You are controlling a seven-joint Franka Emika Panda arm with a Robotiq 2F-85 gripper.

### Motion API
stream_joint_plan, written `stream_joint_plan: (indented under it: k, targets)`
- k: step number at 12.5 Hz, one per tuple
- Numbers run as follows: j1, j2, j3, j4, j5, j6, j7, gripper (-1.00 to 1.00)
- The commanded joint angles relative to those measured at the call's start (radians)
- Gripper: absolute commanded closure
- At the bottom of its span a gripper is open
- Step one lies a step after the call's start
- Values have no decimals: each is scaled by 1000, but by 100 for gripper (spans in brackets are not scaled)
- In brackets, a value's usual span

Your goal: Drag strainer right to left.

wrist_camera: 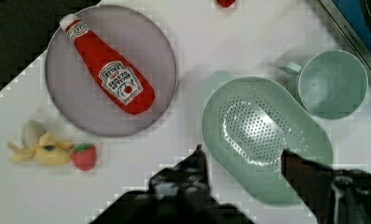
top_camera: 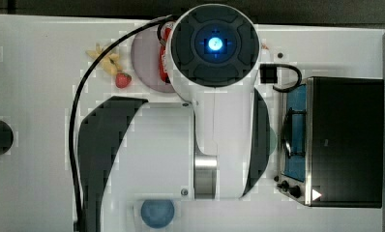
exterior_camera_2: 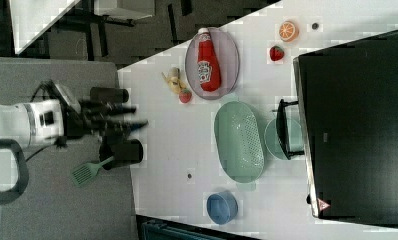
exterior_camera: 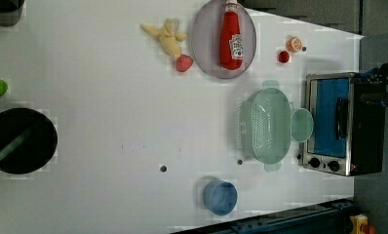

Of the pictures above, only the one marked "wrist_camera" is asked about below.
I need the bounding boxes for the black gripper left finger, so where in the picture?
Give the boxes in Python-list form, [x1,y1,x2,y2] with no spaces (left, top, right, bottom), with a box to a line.
[148,144,211,200]

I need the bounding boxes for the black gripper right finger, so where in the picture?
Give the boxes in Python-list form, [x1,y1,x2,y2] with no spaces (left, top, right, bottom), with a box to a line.
[281,149,371,224]

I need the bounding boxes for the green plastic strainer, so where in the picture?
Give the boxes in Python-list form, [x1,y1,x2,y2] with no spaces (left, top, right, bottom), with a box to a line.
[202,77,333,205]

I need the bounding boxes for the red plush ketchup bottle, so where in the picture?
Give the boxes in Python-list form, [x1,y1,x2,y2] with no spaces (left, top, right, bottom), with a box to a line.
[60,14,156,115]

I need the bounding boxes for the red toy strawberry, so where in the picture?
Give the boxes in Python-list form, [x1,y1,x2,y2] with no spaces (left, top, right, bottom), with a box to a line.
[71,143,97,171]
[216,0,236,7]

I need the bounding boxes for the grey round plate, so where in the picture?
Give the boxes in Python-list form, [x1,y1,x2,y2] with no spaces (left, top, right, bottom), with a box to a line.
[45,5,177,137]

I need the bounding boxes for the yellow toy banana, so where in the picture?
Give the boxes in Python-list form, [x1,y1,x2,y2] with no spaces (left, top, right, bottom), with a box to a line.
[7,119,75,166]

